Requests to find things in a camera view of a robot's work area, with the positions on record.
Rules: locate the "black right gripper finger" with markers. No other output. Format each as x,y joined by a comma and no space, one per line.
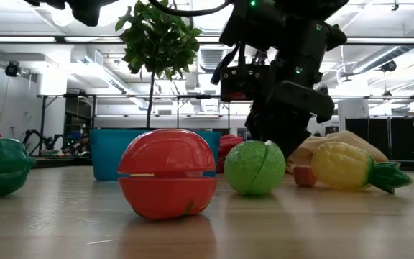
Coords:
261,124
293,136

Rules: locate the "small orange toy vegetable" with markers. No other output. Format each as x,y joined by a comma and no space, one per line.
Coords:
304,176

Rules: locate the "green plastic toy lime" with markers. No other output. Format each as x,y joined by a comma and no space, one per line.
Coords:
253,169

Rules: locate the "yellow toy pineapple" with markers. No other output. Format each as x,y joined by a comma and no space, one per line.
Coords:
340,165

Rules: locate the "red toy tomato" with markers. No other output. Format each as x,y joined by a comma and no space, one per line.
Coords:
167,190

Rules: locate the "blue plastic tupperware container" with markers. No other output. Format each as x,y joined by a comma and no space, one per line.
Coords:
106,154

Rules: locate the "dark green toy bell pepper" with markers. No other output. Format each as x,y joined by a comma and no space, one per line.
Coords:
2,165

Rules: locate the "black background robot arm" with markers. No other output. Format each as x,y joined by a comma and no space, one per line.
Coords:
31,136
56,141

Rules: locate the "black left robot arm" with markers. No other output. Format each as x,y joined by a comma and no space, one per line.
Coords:
41,3

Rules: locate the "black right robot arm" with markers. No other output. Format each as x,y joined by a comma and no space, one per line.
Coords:
300,21

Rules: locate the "red cloth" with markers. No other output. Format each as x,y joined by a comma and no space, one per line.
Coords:
228,144

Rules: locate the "yellow waffle cloth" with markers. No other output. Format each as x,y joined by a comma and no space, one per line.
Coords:
354,137

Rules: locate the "green potted plant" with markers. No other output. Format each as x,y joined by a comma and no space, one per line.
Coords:
158,39

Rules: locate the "black partition panels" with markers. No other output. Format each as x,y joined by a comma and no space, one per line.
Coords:
379,136

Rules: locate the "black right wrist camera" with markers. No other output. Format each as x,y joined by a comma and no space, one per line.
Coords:
243,82

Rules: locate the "black ceiling camera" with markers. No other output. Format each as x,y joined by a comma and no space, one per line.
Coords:
13,69
389,66

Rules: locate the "tall black table frame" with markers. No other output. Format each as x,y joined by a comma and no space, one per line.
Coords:
42,122

